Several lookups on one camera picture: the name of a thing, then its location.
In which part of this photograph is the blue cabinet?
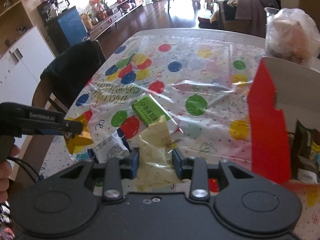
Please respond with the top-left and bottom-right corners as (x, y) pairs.
(47, 7), (88, 54)

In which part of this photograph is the small teal candy wrapper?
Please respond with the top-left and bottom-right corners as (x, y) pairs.
(76, 153), (92, 161)

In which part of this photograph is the low wooden tv console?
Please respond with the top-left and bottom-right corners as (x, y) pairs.
(88, 0), (144, 40)

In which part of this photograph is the clear tub with plastic bags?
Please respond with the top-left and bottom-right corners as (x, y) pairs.
(264, 8), (319, 67)

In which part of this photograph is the yellow star snack packet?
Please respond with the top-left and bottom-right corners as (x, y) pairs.
(63, 114), (93, 155)

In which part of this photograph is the person's left hand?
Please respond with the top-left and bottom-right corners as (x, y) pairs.
(0, 160), (12, 203)

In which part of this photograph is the white cupboard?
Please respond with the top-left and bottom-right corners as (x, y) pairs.
(1, 27), (55, 105)

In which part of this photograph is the white blue snack packet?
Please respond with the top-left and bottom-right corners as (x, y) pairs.
(87, 129), (130, 164)

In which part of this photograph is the pale yellow snack wrapper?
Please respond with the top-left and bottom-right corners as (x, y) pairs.
(135, 115), (190, 192)

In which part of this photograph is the colourful balloon plastic tablecloth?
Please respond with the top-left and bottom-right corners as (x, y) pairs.
(37, 28), (320, 235)

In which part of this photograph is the red cardboard box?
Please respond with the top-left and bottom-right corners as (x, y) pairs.
(247, 57), (319, 184)

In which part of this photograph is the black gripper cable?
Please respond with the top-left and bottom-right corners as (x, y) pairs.
(6, 155), (42, 183)

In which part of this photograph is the green snack bar packet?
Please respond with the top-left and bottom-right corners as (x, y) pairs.
(131, 94), (171, 126)

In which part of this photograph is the wooden chair with black jacket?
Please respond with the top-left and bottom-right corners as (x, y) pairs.
(31, 40), (106, 114)

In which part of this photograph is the sofa piled with clothes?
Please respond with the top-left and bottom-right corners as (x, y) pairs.
(199, 0), (281, 38)

